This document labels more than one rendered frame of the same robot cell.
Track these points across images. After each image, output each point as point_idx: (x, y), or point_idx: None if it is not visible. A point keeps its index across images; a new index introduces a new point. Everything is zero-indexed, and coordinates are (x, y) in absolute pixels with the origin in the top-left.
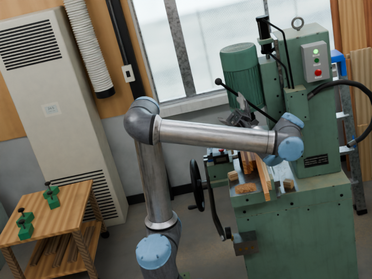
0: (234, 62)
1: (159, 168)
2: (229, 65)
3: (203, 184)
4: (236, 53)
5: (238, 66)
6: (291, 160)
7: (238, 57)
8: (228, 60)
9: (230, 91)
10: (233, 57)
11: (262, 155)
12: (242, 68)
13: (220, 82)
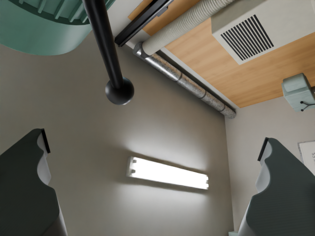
0: (37, 39)
1: None
2: (64, 39)
3: None
4: (17, 49)
5: (26, 25)
6: None
7: (13, 40)
8: (60, 47)
9: (109, 56)
10: (33, 48)
11: None
12: (11, 8)
13: (113, 98)
